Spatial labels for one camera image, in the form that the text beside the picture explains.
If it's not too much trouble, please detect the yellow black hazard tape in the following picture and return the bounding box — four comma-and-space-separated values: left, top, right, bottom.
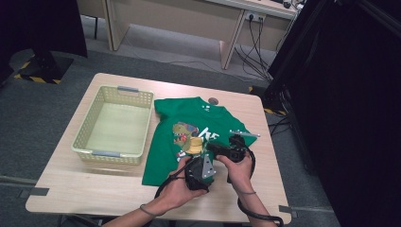
249, 85, 288, 117
13, 73, 61, 85

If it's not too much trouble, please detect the black curtain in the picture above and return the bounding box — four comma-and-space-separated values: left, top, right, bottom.
0, 0, 89, 88

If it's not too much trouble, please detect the black curtained frame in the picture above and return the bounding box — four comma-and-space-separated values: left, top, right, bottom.
264, 0, 401, 227

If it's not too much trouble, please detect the black floor cable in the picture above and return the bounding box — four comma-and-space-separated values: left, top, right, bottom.
268, 115, 292, 137

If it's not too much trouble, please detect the pale green plastic basket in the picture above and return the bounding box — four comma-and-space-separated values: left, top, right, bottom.
70, 84, 155, 166

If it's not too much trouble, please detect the person's left hand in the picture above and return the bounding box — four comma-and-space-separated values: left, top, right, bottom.
152, 156, 207, 216

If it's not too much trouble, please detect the right hand-held gripper black cable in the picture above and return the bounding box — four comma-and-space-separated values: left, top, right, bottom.
226, 135, 285, 227

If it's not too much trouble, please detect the beige wooden desk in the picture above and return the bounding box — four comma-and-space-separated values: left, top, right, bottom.
77, 0, 299, 70

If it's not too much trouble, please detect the white power socket strip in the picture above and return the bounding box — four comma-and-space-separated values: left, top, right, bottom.
244, 10, 267, 23

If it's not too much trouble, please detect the green dinosaur print t-shirt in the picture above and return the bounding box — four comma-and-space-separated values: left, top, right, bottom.
141, 96, 258, 187

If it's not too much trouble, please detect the person's right hand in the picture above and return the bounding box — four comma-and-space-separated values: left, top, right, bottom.
216, 154, 254, 194

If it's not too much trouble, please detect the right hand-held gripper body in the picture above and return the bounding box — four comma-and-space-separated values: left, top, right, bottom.
229, 130, 261, 164

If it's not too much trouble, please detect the black stand base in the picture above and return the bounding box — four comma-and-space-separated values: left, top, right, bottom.
13, 48, 75, 85

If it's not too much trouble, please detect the grey floor tape piece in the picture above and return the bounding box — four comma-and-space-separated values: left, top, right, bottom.
278, 204, 299, 218
18, 187, 50, 199

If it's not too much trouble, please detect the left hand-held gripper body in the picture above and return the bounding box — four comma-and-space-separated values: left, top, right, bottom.
184, 154, 217, 191

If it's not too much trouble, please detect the black power cable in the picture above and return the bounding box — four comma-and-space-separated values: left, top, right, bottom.
235, 15, 269, 81
252, 17, 273, 81

